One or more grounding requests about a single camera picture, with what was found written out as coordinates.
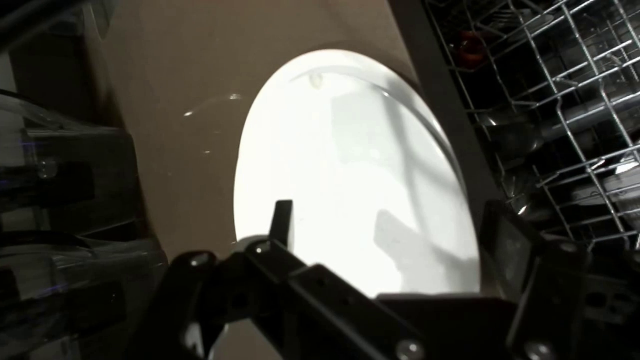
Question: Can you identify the white round plate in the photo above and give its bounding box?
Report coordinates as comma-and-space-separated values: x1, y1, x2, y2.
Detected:
286, 46, 472, 222
232, 56, 481, 298

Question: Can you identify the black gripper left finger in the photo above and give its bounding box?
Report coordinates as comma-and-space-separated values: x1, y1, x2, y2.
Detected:
128, 199, 436, 360

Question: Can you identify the wire dishwasher rack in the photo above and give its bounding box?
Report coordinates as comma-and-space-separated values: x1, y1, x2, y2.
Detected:
426, 0, 640, 252

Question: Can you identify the small red round object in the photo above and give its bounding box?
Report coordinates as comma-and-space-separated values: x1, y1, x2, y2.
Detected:
458, 29, 487, 61

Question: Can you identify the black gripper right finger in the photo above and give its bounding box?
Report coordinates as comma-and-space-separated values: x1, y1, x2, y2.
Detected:
479, 200, 640, 360

